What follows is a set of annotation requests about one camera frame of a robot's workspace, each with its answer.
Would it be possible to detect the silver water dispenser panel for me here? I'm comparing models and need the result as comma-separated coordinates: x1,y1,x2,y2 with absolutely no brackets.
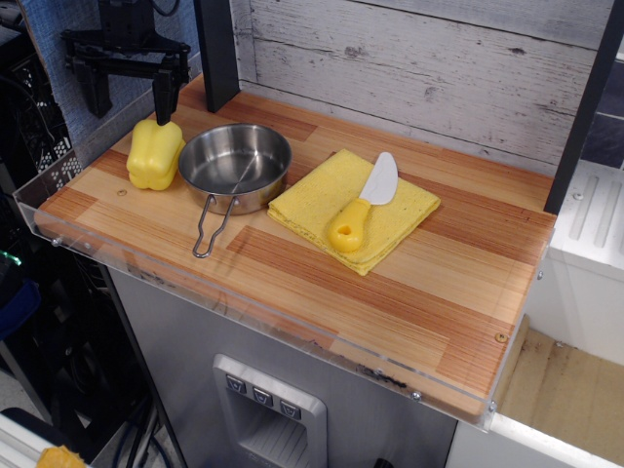
213,354,329,467

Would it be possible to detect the yellow folded cloth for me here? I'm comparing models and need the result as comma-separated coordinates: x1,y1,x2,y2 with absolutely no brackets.
268,149,441,276

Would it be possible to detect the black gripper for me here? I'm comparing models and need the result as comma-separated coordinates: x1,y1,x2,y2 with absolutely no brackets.
60,1,190,125

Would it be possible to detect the yellow object bottom corner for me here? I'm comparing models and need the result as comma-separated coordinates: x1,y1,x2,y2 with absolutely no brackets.
35,446,87,468

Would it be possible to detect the yellow plastic bell pepper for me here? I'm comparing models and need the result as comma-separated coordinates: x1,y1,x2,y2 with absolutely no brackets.
126,119,185,191

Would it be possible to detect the clear acrylic edge guard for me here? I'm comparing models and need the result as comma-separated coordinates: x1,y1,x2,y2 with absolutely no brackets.
15,150,555,427

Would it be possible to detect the black vertical post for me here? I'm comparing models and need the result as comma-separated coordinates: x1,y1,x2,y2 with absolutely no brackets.
543,0,623,215
193,0,240,112

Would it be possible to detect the black right vertical post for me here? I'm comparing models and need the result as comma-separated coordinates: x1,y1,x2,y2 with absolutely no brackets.
543,0,623,215

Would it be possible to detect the silver toy fridge cabinet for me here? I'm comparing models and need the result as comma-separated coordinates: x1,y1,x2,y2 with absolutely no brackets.
112,272,456,467

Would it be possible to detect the blue fabric panel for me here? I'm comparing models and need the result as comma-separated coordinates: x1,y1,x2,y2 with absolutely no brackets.
19,1,199,145

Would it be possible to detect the white toy sink unit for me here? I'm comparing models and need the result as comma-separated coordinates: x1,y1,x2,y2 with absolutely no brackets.
448,161,623,467

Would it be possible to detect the toy knife yellow handle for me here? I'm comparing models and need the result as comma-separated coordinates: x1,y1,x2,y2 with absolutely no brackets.
328,152,399,253

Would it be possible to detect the black left vertical post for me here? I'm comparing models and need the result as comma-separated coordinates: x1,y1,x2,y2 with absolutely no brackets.
193,0,240,112

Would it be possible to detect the stainless steel pot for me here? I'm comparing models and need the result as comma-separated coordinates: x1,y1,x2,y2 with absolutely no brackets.
178,123,293,258

